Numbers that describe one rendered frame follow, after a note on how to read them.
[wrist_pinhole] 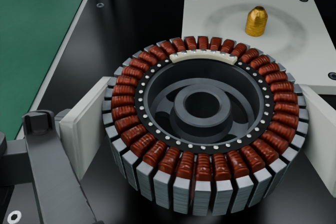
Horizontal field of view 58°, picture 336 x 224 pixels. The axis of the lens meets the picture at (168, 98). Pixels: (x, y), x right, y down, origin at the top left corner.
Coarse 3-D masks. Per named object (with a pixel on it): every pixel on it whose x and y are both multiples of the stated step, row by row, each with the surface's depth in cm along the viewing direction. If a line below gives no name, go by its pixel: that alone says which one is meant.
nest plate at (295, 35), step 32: (192, 0) 36; (224, 0) 35; (256, 0) 35; (288, 0) 35; (192, 32) 32; (224, 32) 31; (288, 32) 31; (320, 32) 31; (288, 64) 28; (320, 64) 28
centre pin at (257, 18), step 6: (258, 6) 30; (252, 12) 30; (258, 12) 29; (264, 12) 29; (252, 18) 30; (258, 18) 29; (264, 18) 29; (246, 24) 31; (252, 24) 30; (258, 24) 30; (264, 24) 30; (246, 30) 31; (252, 30) 30; (258, 30) 30
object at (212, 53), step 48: (144, 48) 20; (192, 48) 19; (240, 48) 19; (144, 96) 17; (192, 96) 18; (240, 96) 19; (288, 96) 16; (144, 144) 14; (192, 144) 15; (240, 144) 15; (288, 144) 15; (144, 192) 15; (192, 192) 15; (240, 192) 14
